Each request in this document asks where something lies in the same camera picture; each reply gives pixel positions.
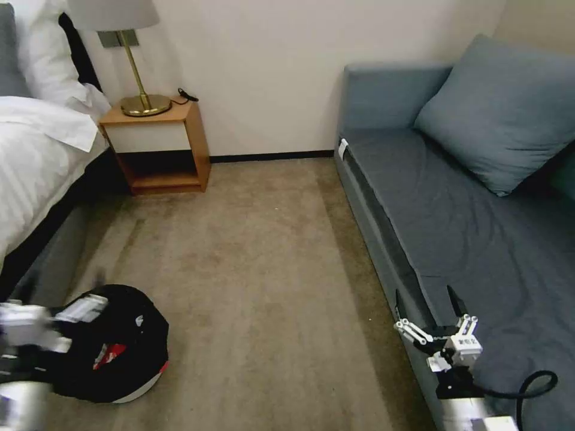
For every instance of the white pillow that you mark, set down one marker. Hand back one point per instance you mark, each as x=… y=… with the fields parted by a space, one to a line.
x=51 y=49

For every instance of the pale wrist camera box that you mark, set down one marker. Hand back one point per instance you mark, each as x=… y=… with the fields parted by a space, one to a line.
x=465 y=348

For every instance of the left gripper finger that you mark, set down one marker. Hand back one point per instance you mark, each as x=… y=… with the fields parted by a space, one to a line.
x=81 y=309

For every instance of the black headboard panel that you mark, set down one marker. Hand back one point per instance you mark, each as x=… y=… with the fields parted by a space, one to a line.
x=81 y=49

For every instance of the grey wall switch panel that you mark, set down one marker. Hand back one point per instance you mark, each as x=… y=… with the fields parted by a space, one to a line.
x=108 y=38

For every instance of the black trash bin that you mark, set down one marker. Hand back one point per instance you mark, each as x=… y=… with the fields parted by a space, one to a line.
x=121 y=354

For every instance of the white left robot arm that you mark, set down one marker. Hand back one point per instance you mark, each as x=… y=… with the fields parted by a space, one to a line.
x=20 y=406

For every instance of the wooden nightstand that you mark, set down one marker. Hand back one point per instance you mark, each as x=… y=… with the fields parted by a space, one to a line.
x=152 y=143

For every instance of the bed with white duvet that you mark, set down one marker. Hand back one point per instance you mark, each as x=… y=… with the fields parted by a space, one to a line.
x=40 y=166

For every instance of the blue square cushion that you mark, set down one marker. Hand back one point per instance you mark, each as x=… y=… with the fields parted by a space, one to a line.
x=498 y=116

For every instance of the black baseboard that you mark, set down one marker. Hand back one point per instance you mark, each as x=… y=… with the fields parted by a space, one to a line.
x=269 y=157

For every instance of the grey padded headboard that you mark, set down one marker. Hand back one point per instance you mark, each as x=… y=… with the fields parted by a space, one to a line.
x=10 y=54

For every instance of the red white wrapper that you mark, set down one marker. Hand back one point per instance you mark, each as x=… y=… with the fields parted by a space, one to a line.
x=110 y=355

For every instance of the blue-grey sofa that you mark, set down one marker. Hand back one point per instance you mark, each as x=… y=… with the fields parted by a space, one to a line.
x=449 y=233

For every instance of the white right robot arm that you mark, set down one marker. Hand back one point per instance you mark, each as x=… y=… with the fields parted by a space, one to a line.
x=462 y=415

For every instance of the white sofa tag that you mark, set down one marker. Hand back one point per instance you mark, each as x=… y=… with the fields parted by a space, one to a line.
x=344 y=149

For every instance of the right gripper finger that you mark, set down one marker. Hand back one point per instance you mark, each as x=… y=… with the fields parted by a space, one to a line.
x=466 y=325
x=411 y=330

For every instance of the brass lamp with grey shade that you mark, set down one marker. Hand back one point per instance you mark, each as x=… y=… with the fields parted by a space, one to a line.
x=146 y=105

